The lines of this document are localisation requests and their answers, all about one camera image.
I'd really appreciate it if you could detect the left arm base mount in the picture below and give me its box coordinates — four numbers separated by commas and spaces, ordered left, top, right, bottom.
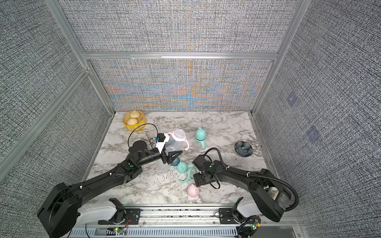
98, 208, 141, 225

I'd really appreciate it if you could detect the yellow steamer basket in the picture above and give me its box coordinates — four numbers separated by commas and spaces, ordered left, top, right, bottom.
122, 110, 146, 132

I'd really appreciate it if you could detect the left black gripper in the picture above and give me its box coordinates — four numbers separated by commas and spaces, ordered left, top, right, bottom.
137, 139, 182, 168

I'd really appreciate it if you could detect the aluminium front rail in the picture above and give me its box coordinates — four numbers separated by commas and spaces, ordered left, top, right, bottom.
55, 205, 304, 230

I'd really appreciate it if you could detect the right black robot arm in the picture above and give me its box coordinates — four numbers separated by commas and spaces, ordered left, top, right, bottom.
192, 155, 299, 222

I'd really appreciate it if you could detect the clear baby bottle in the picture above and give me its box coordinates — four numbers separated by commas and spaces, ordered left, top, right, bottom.
194, 140, 204, 151

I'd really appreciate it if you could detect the mint bottle cap front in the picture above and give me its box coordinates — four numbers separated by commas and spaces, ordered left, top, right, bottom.
195, 128, 206, 141

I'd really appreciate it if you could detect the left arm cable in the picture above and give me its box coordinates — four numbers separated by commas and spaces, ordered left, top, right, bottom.
127, 123, 159, 149

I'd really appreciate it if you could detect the mint handle ring front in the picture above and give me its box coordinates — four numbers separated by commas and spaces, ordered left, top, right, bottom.
179, 162, 197, 184

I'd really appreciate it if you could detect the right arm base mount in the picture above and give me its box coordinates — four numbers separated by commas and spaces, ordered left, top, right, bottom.
218, 208, 247, 225

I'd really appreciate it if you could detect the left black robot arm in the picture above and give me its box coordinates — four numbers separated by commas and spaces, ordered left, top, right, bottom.
37, 140, 182, 238

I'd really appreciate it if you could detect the beige bun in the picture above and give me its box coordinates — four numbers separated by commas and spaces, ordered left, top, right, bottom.
126, 118, 139, 126
129, 110, 140, 119

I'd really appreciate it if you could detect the dark blue flower dish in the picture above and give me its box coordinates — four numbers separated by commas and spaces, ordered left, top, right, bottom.
234, 141, 253, 157

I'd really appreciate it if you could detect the mint bottle cap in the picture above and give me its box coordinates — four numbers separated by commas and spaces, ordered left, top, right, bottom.
177, 162, 188, 174
195, 128, 206, 141

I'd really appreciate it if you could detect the pink bottle handle ring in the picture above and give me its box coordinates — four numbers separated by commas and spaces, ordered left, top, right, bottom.
168, 131, 190, 151

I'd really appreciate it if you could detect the pink bottle cap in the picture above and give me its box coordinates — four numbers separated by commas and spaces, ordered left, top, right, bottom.
187, 184, 200, 198

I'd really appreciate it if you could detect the mint bottle cap middle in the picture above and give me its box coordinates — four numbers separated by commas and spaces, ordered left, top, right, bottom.
177, 162, 188, 174

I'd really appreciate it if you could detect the clear bottle front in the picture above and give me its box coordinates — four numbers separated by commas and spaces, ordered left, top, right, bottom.
165, 129, 190, 153

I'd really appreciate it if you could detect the lower beige bun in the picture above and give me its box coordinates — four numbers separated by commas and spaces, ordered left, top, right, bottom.
126, 118, 139, 126

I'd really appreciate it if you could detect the upper beige bun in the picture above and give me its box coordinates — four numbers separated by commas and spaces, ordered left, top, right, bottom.
129, 110, 140, 119

